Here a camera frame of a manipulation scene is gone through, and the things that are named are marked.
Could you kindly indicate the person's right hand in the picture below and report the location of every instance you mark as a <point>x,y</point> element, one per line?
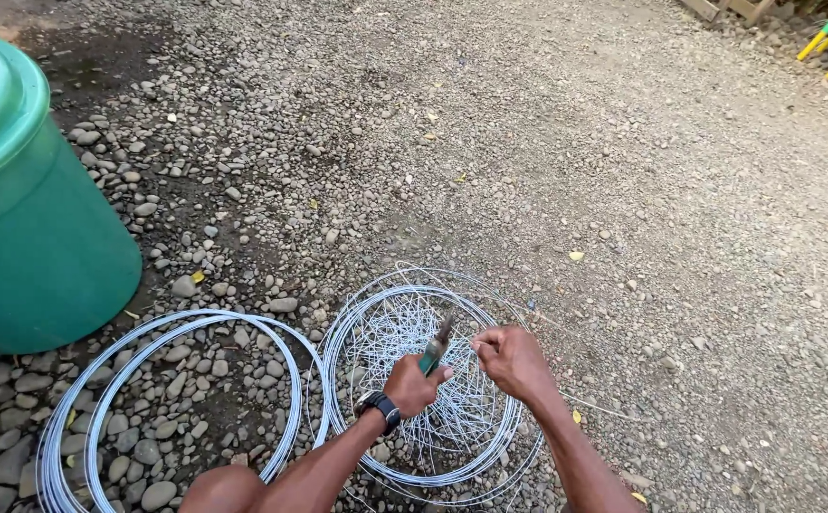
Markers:
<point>513,360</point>

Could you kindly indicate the person's left hand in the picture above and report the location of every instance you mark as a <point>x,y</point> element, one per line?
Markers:
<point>408,388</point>

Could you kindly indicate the person's right fingers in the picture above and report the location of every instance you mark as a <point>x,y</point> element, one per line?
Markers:
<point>485,349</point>

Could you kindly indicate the black wristwatch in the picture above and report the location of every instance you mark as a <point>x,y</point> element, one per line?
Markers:
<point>379,409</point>

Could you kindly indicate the person's knee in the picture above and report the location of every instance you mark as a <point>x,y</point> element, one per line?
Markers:
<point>221,490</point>

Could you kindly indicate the wooden pallet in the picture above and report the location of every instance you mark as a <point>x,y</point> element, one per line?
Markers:
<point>731,8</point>

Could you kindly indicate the green plastic drum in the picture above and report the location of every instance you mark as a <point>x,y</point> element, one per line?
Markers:
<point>29,214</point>

